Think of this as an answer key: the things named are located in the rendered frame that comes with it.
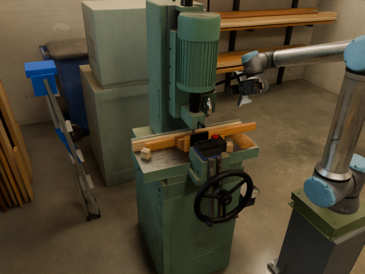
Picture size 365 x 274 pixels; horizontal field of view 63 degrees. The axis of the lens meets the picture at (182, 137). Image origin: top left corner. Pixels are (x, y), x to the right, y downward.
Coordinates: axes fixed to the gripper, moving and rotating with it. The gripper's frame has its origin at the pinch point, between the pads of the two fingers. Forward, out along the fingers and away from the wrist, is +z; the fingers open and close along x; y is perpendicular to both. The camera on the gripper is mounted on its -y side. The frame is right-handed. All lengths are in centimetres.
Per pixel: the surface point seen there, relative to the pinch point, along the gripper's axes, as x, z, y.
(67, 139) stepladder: 17, 0, -111
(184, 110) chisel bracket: 6.9, -2.3, -27.0
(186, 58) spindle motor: -15.3, 12.9, -14.9
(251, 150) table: 30.8, -16.7, -0.4
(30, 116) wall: 0, -89, -275
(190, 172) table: 34.0, 10.6, -21.1
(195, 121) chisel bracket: 12.3, 0.8, -20.6
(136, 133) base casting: 18, -14, -68
